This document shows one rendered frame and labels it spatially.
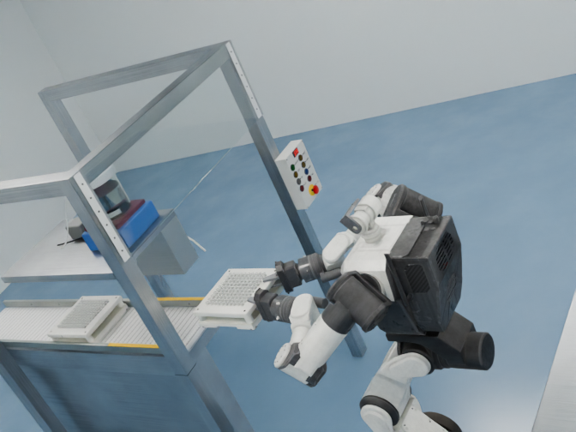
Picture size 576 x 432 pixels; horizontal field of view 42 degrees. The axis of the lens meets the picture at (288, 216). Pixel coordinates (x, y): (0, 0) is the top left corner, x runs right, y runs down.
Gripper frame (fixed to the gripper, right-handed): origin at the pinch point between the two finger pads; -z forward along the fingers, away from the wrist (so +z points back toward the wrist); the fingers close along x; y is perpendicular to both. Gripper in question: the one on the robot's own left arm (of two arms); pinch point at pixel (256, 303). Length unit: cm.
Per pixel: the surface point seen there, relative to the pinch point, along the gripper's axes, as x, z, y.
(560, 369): 16, 97, 11
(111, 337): 18, -80, -16
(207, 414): 41, -30, -21
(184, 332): 17.7, -43.9, -5.0
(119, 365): 25, -71, -23
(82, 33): -27, -421, 258
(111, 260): -32, -32, -22
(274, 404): 107, -73, 34
